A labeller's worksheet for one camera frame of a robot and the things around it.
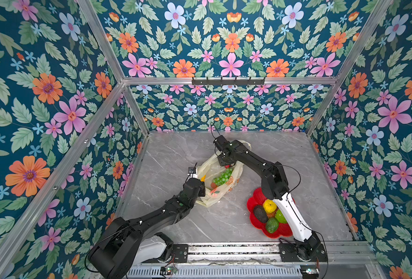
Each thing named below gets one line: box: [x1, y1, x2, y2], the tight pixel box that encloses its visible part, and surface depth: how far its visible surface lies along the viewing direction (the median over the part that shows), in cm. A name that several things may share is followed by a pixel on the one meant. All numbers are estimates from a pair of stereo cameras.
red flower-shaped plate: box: [246, 188, 293, 239], surface depth 81 cm
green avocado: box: [265, 217, 279, 234], surface depth 78 cm
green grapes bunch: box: [212, 167, 234, 186], surface depth 93 cm
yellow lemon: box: [263, 198, 277, 214], surface depth 83 cm
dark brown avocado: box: [253, 204, 269, 224], surface depth 82 cm
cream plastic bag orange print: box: [195, 151, 244, 208], surface depth 92 cm
